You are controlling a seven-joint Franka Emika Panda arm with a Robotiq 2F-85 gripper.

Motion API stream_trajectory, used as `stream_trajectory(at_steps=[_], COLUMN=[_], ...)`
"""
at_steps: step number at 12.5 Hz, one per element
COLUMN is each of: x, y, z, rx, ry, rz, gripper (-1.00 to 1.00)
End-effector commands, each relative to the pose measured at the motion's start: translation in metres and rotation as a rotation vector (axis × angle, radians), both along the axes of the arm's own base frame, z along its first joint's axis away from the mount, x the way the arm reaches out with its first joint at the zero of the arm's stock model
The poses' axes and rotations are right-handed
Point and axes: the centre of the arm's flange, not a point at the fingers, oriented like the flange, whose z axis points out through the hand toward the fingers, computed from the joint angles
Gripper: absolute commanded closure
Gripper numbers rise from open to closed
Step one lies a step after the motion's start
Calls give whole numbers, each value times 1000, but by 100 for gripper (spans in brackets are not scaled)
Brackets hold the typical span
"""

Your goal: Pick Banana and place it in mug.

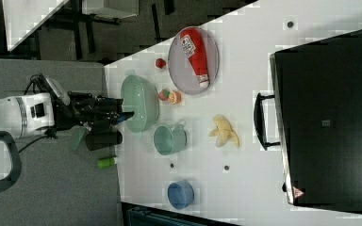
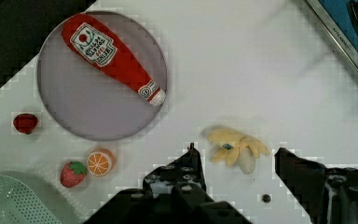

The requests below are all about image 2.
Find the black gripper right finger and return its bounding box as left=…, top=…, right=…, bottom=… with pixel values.
left=274, top=147, right=358, bottom=224

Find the small red toy tomato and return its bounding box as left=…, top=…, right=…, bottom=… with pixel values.
left=13, top=113, right=38, bottom=134

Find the red plush ketchup bottle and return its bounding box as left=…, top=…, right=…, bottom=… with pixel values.
left=62, top=13, right=166, bottom=106

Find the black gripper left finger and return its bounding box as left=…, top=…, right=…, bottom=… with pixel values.
left=85, top=146, right=252, bottom=224

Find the green oval colander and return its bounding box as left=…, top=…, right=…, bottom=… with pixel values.
left=0, top=171, right=82, bottom=224

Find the red plush strawberry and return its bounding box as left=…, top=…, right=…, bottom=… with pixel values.
left=60, top=161, right=88, bottom=188

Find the grey round plate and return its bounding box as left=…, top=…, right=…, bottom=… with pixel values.
left=36, top=10, right=168, bottom=141

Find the silver black toaster oven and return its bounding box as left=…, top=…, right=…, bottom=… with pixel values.
left=303, top=0, right=358, bottom=73

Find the orange slice toy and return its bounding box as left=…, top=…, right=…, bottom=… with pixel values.
left=87, top=148, right=116, bottom=176

